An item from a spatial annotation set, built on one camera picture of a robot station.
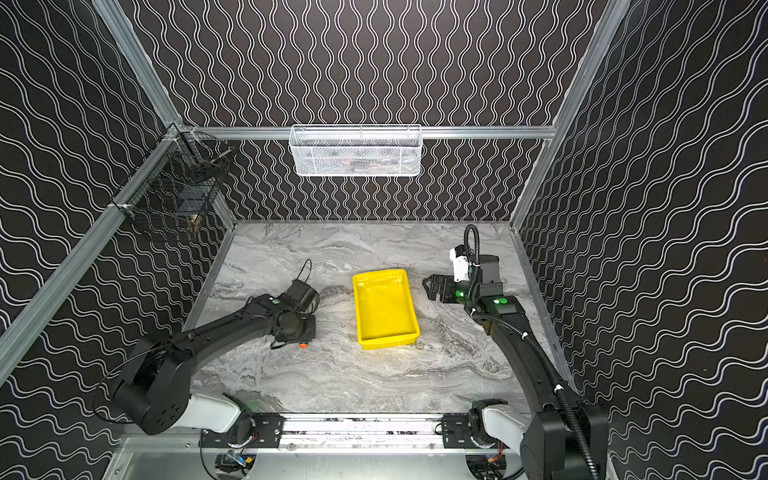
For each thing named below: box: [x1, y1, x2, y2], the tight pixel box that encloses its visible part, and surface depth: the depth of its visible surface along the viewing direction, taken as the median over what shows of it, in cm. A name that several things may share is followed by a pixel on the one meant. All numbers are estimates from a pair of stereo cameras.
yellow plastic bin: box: [353, 269, 421, 351], surface depth 96 cm
